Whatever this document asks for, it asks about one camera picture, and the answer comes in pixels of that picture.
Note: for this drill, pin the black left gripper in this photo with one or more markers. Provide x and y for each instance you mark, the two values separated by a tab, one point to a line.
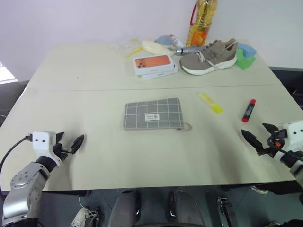
59	150

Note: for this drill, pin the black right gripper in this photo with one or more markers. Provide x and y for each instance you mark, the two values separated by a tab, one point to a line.
278	139

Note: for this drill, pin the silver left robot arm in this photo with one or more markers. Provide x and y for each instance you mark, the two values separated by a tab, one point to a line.
22	182

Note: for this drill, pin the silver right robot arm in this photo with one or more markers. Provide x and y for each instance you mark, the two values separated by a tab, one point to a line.
294	165

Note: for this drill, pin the grey checked pencil pouch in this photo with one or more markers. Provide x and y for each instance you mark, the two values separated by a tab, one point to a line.
151	113

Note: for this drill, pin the red and black marker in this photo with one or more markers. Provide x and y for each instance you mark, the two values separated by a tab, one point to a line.
248	111

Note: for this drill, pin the white and grey shoe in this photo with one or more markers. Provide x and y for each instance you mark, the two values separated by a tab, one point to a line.
259	189

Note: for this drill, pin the yellow highlighter pen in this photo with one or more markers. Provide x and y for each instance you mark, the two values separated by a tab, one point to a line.
210	103

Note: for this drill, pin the white canvas shoe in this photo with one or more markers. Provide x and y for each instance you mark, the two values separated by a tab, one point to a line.
80	218

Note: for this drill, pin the black metal stand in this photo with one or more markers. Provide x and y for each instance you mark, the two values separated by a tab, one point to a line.
225	210

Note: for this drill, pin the blue sponge block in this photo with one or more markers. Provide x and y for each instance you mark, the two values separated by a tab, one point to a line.
247	50

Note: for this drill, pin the grey rounded shape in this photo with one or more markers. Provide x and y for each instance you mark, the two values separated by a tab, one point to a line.
125	208
185	208

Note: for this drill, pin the beige sneaker with white sole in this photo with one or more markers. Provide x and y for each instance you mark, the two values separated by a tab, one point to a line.
208	59

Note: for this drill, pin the clear plastic wrapper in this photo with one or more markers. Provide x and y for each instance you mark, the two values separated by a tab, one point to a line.
123	46

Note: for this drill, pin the yellow plastic stick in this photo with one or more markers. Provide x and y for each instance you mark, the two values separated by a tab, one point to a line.
133	52

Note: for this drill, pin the plain white phone box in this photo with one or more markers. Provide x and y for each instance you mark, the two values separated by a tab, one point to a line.
165	74

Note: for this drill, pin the phone box with orange print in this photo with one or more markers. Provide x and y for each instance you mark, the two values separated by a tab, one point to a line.
152	63

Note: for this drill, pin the small white and red bottle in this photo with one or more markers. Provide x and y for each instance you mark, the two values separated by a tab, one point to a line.
177	42

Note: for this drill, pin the yellow cooking oil bottle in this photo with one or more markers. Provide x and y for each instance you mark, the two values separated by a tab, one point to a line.
201	23

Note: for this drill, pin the pale yellow plastic item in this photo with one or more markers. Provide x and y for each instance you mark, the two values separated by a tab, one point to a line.
155	47

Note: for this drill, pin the grey-blue plush toy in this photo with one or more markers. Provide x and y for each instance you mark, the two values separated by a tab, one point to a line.
164	40

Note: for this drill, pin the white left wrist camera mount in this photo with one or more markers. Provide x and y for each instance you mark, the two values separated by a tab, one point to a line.
42	142

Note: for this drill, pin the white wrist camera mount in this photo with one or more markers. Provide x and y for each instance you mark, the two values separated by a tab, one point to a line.
293	134
42	142

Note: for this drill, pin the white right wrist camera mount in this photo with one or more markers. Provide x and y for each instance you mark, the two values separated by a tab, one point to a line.
293	134

